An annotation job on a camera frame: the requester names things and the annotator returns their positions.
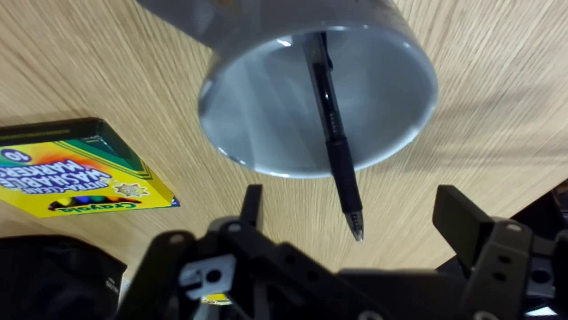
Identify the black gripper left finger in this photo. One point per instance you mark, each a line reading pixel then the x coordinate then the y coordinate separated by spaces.
pixel 236 272

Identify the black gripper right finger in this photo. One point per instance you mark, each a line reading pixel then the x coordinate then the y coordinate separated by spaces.
pixel 507 267

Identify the dark blue pen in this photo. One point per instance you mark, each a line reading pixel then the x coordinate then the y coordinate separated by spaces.
pixel 335 136

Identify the white ceramic mug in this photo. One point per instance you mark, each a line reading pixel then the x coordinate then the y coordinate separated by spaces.
pixel 266 112

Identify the yellow green crayon box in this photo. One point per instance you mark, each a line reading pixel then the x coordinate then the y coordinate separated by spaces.
pixel 71 175

